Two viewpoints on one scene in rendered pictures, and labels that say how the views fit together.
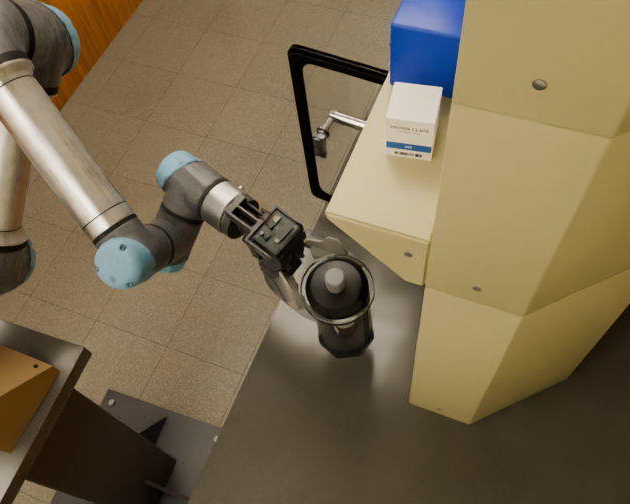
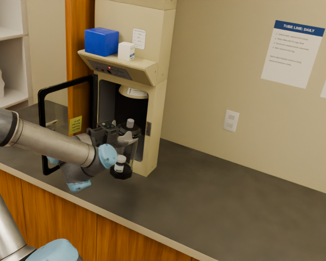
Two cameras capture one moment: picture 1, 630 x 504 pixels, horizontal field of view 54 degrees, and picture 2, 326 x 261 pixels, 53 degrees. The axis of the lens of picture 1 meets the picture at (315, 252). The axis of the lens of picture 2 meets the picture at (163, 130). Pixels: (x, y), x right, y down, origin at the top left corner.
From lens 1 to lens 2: 1.28 m
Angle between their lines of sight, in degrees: 71
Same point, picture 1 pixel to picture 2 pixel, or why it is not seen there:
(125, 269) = (113, 150)
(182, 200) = not seen: hidden behind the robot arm
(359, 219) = (148, 66)
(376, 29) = not seen: outside the picture
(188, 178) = not seen: hidden behind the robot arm
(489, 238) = (165, 50)
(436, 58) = (112, 41)
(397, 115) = (130, 45)
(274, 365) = (120, 208)
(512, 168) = (168, 24)
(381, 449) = (161, 186)
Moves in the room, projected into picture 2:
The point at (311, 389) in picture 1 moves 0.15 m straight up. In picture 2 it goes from (134, 199) to (137, 171)
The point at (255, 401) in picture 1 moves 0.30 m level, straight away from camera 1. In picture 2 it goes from (135, 216) to (61, 237)
